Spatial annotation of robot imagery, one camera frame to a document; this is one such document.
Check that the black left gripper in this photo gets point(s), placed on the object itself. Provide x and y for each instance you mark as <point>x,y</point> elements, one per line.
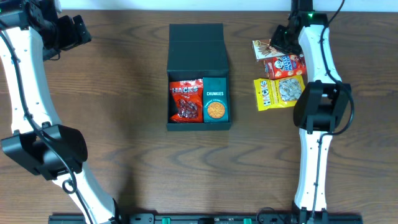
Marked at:
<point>76,32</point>

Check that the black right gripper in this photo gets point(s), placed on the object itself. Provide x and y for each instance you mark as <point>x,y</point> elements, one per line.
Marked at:
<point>280,42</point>

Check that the red Hello Panda box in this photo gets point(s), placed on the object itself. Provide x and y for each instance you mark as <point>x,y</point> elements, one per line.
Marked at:
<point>285,66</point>

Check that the yellow Hacks candy bag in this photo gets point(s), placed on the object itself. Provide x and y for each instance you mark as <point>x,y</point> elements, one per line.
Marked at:
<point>281,93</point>

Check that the dark green box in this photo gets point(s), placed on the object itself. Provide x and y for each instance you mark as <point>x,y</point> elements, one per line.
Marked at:
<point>196,51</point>

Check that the teal coconut cookie box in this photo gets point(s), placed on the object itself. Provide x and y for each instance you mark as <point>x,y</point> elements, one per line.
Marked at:
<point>215,101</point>

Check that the red Hacks candy bag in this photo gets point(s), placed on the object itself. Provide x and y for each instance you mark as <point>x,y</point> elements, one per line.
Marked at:
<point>187,96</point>

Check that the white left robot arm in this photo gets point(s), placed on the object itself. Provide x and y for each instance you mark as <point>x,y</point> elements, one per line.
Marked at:
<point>33,32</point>

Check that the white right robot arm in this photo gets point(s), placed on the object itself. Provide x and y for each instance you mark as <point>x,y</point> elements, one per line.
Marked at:
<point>324,109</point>

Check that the brown Pocky box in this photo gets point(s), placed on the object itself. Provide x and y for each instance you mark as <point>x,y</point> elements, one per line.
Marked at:
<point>263,50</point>

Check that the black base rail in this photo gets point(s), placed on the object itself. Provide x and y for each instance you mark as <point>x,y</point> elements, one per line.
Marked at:
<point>265,218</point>

